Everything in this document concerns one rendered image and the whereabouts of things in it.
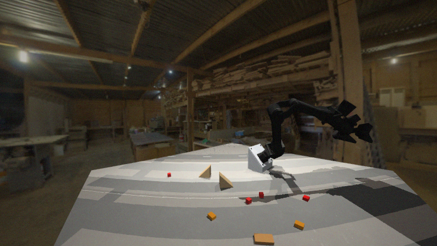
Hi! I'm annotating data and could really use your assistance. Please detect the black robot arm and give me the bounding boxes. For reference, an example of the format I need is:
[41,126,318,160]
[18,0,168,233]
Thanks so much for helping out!
[257,98,361,163]

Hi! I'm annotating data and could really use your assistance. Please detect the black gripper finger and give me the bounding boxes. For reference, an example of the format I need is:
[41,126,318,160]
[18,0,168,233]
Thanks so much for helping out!
[339,135,356,144]
[359,135,373,143]

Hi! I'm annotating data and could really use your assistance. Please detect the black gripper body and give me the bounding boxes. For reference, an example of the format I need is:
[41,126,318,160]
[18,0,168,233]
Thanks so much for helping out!
[332,119,373,139]

